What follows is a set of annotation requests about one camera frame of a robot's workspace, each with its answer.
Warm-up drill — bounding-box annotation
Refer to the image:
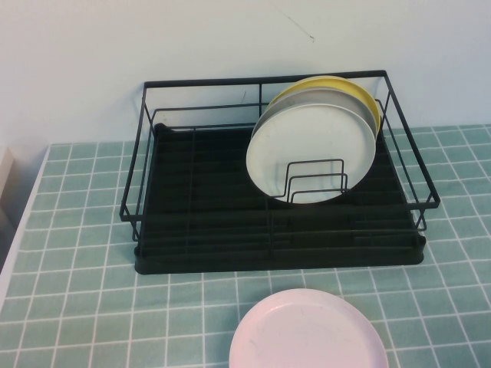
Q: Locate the pink plate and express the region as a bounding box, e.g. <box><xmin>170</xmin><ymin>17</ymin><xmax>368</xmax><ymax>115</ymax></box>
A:
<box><xmin>229</xmin><ymin>288</ymin><xmax>390</xmax><ymax>368</ymax></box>

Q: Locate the black plastic dish rack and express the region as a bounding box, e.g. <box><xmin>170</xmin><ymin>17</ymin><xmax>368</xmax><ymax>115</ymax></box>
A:
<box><xmin>133</xmin><ymin>122</ymin><xmax>427</xmax><ymax>275</ymax></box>

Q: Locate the cream white plate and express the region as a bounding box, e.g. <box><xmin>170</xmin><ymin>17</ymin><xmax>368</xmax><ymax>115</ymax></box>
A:
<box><xmin>245</xmin><ymin>106</ymin><xmax>377</xmax><ymax>205</ymax></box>

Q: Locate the grey plate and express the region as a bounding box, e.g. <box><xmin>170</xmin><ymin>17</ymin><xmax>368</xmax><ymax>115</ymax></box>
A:
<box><xmin>263</xmin><ymin>87</ymin><xmax>380</xmax><ymax>133</ymax></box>

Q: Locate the yellow plate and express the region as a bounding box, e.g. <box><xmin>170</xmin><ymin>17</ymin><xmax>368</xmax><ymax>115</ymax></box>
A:
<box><xmin>273</xmin><ymin>75</ymin><xmax>384</xmax><ymax>136</ymax></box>

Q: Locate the green checked tablecloth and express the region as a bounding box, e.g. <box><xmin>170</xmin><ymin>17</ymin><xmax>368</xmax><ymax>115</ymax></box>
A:
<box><xmin>0</xmin><ymin>124</ymin><xmax>491</xmax><ymax>368</ymax></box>

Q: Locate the white side cabinet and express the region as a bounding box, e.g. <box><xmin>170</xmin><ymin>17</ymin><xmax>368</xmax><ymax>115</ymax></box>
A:
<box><xmin>0</xmin><ymin>147</ymin><xmax>17</xmax><ymax>219</ymax></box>

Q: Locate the black wire dish rack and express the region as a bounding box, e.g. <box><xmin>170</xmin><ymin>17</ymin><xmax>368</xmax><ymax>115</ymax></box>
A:
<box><xmin>119</xmin><ymin>69</ymin><xmax>440</xmax><ymax>243</ymax></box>

